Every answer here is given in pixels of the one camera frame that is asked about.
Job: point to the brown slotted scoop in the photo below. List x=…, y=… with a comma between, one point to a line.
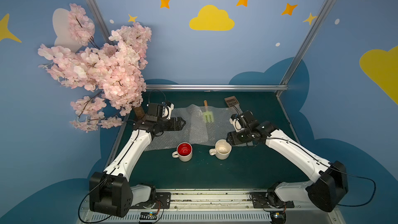
x=232, y=102

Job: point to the circuit board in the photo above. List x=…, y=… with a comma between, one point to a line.
x=278, y=217
x=148, y=217

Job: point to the green fork wooden handle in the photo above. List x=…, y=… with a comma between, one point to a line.
x=207, y=115

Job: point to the left circuit board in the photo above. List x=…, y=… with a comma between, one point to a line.
x=148, y=217

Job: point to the white mug red interior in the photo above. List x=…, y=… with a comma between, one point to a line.
x=184, y=152

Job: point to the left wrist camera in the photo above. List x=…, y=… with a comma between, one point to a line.
x=157, y=112

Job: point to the pink cherry blossom tree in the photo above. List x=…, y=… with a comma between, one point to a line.
x=112, y=72

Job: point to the white speckled mug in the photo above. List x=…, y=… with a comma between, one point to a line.
x=221, y=150

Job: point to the right aluminium frame post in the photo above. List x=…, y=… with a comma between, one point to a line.
x=310, y=36

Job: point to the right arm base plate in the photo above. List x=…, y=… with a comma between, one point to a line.
x=264, y=199

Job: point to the right circuit board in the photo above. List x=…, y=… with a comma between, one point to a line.
x=278, y=217

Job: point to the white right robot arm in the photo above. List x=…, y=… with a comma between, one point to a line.
x=327, y=182

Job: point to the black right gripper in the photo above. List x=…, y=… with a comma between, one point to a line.
x=234, y=137

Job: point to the left aluminium frame post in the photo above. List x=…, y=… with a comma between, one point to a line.
x=99, y=20

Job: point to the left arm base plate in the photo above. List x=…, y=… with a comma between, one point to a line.
x=162, y=199

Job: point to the aluminium frame post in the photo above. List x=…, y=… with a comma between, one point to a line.
x=310, y=36
x=99, y=20

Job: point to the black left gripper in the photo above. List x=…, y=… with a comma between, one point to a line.
x=169, y=124

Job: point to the aluminium front rail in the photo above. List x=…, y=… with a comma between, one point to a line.
x=215, y=206

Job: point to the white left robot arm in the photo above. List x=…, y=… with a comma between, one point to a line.
x=109, y=191

